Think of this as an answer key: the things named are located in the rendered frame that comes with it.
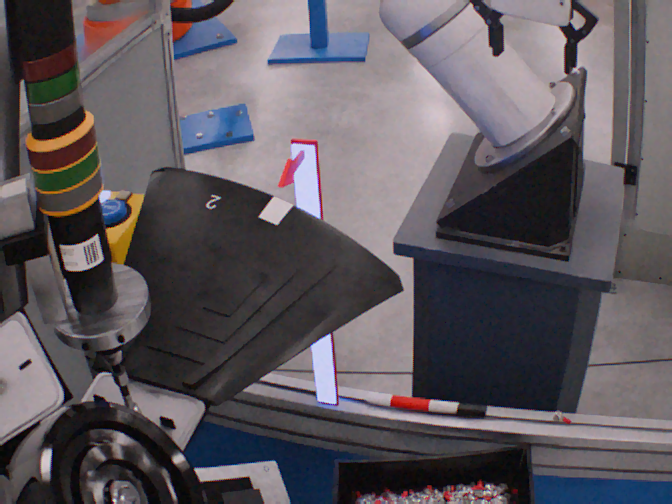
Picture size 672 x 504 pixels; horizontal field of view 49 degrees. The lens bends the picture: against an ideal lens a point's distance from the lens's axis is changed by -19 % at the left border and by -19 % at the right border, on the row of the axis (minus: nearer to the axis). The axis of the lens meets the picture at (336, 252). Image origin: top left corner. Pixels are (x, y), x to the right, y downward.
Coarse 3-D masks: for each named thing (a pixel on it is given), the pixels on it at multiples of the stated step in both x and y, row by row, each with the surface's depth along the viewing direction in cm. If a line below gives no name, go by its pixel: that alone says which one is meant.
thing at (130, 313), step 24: (24, 192) 41; (0, 216) 41; (24, 216) 41; (24, 240) 42; (48, 240) 44; (48, 264) 43; (120, 264) 50; (48, 288) 44; (120, 288) 48; (144, 288) 48; (48, 312) 45; (72, 312) 46; (120, 312) 46; (144, 312) 47; (72, 336) 45; (96, 336) 45; (120, 336) 45
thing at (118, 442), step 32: (64, 416) 42; (96, 416) 43; (128, 416) 45; (0, 448) 48; (32, 448) 41; (64, 448) 41; (96, 448) 42; (128, 448) 44; (160, 448) 46; (32, 480) 39; (64, 480) 40; (96, 480) 42; (128, 480) 44; (160, 480) 45; (192, 480) 46
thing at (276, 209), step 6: (276, 198) 72; (270, 204) 71; (276, 204) 72; (282, 204) 72; (288, 204) 72; (264, 210) 71; (270, 210) 71; (276, 210) 71; (282, 210) 71; (288, 210) 72; (264, 216) 70; (270, 216) 70; (276, 216) 71; (282, 216) 71; (276, 222) 70
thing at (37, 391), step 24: (0, 336) 46; (24, 336) 46; (0, 360) 46; (24, 360) 46; (24, 384) 45; (48, 384) 46; (0, 408) 45; (24, 408) 45; (48, 408) 45; (0, 432) 45
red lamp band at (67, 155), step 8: (88, 136) 40; (96, 136) 42; (72, 144) 40; (80, 144) 40; (88, 144) 41; (32, 152) 40; (40, 152) 39; (48, 152) 39; (56, 152) 39; (64, 152) 40; (72, 152) 40; (80, 152) 40; (88, 152) 41; (32, 160) 40; (40, 160) 40; (48, 160) 40; (56, 160) 40; (64, 160) 40; (72, 160) 40; (40, 168) 40; (48, 168) 40; (56, 168) 40
